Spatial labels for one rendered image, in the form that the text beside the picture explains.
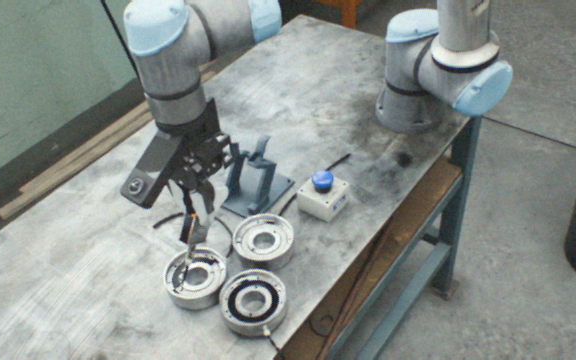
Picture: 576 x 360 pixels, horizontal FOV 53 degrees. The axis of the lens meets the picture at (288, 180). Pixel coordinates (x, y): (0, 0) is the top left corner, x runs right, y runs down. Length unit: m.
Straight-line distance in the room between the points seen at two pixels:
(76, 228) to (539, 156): 1.86
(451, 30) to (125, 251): 0.68
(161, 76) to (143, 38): 0.05
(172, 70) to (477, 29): 0.53
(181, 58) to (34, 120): 1.94
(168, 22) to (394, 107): 0.66
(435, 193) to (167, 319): 0.78
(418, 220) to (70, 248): 0.78
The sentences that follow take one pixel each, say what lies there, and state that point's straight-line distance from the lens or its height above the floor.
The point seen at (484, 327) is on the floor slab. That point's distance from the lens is 1.93.
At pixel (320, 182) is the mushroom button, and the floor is 0.87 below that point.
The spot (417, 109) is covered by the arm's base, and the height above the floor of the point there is 0.86.
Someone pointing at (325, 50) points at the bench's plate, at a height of 0.80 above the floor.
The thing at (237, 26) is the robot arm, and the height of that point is 1.24.
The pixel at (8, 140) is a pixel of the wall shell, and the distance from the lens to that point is 2.59.
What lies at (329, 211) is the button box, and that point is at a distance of 1.04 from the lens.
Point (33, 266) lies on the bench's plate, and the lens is 1.14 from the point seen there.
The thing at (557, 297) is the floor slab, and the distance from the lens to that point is 2.05.
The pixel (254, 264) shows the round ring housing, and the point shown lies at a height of 0.83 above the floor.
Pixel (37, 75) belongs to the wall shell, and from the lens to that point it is 2.57.
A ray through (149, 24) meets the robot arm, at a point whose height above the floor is 1.28.
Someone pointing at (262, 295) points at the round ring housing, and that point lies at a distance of 0.95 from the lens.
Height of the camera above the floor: 1.59
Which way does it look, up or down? 43 degrees down
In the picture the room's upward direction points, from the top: 6 degrees counter-clockwise
